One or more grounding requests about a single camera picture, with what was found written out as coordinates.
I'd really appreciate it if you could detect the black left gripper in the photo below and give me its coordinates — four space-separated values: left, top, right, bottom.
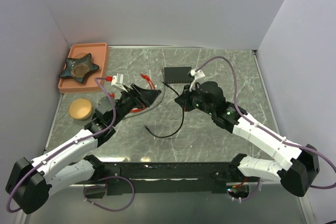
111 83 161 126

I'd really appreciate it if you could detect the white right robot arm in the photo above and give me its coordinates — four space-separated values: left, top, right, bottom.
175 81 319 197

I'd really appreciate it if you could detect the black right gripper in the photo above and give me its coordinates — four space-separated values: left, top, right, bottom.
175 82 215 116

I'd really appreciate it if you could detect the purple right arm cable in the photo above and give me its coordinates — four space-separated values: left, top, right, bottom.
194 56 336 189

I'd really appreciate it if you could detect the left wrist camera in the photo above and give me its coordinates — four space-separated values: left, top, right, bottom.
106 73 128 92

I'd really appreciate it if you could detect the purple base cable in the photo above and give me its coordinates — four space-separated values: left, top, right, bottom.
83 175 136 211
231 176 263 203

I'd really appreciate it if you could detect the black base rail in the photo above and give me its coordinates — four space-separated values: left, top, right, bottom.
38 155 290 196

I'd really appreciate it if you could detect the black network switch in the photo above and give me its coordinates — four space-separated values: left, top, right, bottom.
163 67 193 84

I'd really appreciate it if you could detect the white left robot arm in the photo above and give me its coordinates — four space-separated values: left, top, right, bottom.
5 83 161 214

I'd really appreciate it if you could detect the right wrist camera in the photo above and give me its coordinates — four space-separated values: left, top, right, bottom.
188 69 205 92

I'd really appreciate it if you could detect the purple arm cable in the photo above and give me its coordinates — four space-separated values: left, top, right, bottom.
194 56 336 189
6 77 117 213

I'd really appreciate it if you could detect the dark star-shaped dish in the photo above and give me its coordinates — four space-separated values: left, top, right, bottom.
58 53 100 83

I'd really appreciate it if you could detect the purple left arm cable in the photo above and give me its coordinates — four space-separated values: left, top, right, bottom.
6 77 117 213

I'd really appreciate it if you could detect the pink plastic tray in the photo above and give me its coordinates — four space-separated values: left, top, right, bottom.
58 42 109 93

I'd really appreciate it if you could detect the small wooden bowl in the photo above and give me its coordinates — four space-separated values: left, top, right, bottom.
68 98 92 120

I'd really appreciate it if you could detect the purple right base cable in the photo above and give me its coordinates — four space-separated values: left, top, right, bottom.
231 176 263 203

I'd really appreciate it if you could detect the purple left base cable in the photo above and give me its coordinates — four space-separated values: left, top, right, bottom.
83 175 136 211

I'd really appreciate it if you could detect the black cable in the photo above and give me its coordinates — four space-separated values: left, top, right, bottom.
145 81 185 138

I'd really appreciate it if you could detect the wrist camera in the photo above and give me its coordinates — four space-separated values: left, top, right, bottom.
106 73 128 92
188 69 205 92

